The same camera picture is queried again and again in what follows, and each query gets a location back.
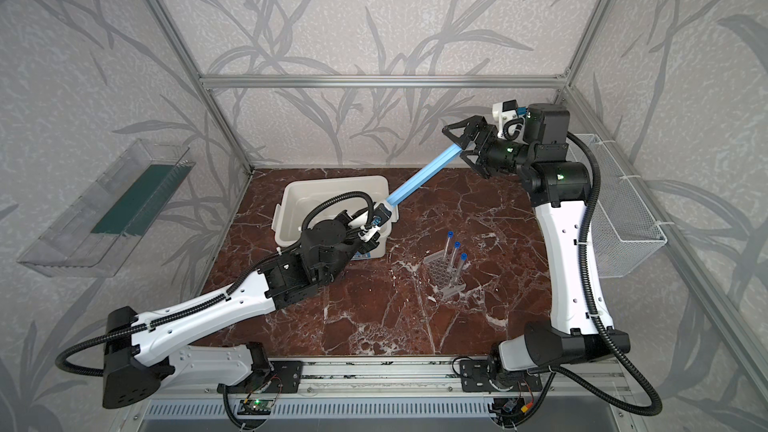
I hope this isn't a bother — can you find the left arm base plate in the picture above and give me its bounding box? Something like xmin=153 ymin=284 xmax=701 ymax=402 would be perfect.
xmin=227 ymin=360 xmax=304 ymax=395

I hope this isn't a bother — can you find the clear test tube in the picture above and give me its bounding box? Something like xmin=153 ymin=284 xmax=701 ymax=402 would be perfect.
xmin=455 ymin=253 xmax=468 ymax=285

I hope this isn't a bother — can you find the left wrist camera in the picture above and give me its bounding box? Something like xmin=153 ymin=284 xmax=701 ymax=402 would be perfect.
xmin=359 ymin=201 xmax=393 ymax=243

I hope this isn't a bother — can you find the white wire mesh basket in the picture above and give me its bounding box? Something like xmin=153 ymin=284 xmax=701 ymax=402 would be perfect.
xmin=578 ymin=134 xmax=667 ymax=279

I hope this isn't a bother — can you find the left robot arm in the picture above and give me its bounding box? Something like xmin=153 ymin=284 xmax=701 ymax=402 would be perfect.
xmin=55 ymin=191 xmax=394 ymax=409

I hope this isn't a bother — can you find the aluminium frame rail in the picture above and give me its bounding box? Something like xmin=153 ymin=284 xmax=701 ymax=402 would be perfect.
xmin=122 ymin=355 xmax=634 ymax=400

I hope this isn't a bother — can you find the clear test tube rack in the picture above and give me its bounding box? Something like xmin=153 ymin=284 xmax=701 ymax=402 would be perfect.
xmin=423 ymin=252 xmax=466 ymax=300

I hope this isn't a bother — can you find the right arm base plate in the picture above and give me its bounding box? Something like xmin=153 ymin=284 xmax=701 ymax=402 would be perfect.
xmin=452 ymin=357 xmax=543 ymax=393

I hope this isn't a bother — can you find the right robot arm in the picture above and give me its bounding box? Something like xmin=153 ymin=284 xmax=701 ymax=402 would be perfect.
xmin=443 ymin=103 xmax=663 ymax=417

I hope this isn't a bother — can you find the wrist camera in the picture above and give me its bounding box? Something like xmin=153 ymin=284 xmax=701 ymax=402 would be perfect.
xmin=491 ymin=100 xmax=527 ymax=141
xmin=359 ymin=201 xmax=393 ymax=243

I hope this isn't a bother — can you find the clear acrylic wall shelf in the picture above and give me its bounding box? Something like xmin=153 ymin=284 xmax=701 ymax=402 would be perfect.
xmin=18 ymin=139 xmax=196 ymax=278

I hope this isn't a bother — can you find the white plastic tub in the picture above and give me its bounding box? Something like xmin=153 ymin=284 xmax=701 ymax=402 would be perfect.
xmin=271 ymin=175 xmax=394 ymax=262

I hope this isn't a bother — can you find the green circuit board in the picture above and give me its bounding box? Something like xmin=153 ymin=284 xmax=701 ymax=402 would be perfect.
xmin=237 ymin=398 xmax=275 ymax=416

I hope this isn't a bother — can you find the blue plastic lid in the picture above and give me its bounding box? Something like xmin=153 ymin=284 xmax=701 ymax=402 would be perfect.
xmin=386 ymin=144 xmax=462 ymax=207

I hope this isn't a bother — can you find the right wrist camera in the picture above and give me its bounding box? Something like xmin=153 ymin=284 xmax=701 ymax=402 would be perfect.
xmin=491 ymin=100 xmax=527 ymax=141

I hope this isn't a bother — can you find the blue capped test tube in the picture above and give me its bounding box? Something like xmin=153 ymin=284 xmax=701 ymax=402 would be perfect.
xmin=443 ymin=231 xmax=454 ymax=259
xmin=449 ymin=241 xmax=461 ymax=271

